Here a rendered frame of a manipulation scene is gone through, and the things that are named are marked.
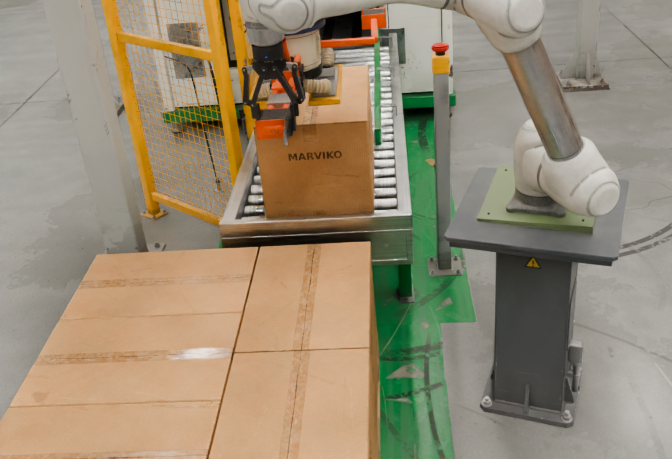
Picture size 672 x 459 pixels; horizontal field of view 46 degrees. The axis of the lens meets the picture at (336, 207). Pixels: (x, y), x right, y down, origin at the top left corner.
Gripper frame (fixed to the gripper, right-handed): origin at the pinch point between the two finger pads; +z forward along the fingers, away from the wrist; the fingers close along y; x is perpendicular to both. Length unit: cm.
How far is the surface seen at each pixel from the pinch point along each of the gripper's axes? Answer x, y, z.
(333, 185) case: -69, -7, 54
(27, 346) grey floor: -74, 128, 125
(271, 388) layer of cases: 20, 7, 70
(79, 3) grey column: -133, 95, -3
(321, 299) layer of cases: -21, -4, 70
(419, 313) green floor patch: -86, -37, 124
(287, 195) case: -69, 10, 57
